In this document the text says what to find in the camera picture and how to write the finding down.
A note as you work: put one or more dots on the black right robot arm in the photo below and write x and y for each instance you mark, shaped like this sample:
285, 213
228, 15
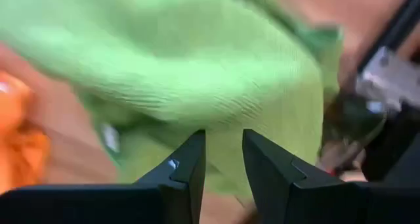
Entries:
393, 142

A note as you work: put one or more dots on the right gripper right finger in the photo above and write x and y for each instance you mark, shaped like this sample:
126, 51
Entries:
288, 197

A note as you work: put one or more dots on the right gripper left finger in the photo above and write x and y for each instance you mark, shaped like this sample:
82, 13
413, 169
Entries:
164, 201

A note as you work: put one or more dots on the black aluminium table frame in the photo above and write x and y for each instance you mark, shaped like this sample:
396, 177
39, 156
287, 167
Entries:
393, 30

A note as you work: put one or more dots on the silver frame bracket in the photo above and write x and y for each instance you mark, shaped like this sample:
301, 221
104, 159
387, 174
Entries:
387, 79

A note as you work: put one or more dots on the orange microfiber towel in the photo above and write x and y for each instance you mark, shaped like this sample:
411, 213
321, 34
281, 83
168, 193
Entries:
19, 145

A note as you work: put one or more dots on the green microfiber towel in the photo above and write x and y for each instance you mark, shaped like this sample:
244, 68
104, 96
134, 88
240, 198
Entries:
318, 40
180, 69

